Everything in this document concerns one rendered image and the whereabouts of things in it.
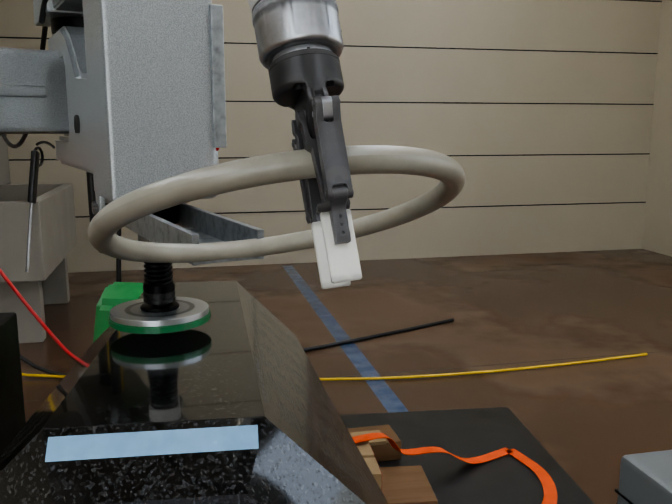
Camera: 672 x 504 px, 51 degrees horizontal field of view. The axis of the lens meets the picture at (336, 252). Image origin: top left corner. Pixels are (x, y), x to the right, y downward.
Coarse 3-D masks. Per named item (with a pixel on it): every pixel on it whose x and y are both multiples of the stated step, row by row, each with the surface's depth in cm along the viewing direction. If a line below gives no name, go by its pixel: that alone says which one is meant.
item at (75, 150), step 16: (64, 32) 182; (80, 32) 180; (64, 48) 178; (80, 48) 174; (80, 64) 169; (80, 80) 161; (80, 96) 163; (80, 112) 165; (80, 128) 167; (64, 144) 192; (80, 144) 169; (64, 160) 195; (80, 160) 171
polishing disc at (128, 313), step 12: (132, 300) 161; (180, 300) 161; (192, 300) 161; (120, 312) 151; (132, 312) 151; (144, 312) 151; (168, 312) 151; (180, 312) 151; (192, 312) 151; (204, 312) 152; (132, 324) 145; (144, 324) 144; (156, 324) 145; (168, 324) 145
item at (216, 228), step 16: (96, 208) 163; (192, 208) 144; (128, 224) 148; (144, 224) 135; (160, 224) 125; (192, 224) 145; (208, 224) 136; (224, 224) 128; (240, 224) 120; (160, 240) 126; (176, 240) 116; (192, 240) 109; (208, 240) 130; (224, 240) 128
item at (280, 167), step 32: (256, 160) 69; (288, 160) 69; (352, 160) 71; (384, 160) 72; (416, 160) 75; (448, 160) 80; (160, 192) 71; (192, 192) 70; (224, 192) 70; (448, 192) 91; (96, 224) 79; (384, 224) 109; (128, 256) 96; (160, 256) 103; (192, 256) 108; (224, 256) 111; (256, 256) 114
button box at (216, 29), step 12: (216, 12) 140; (216, 24) 140; (216, 36) 140; (216, 48) 141; (216, 60) 141; (216, 72) 142; (216, 84) 142; (216, 96) 142; (216, 108) 143; (216, 120) 143; (216, 132) 143; (216, 144) 144
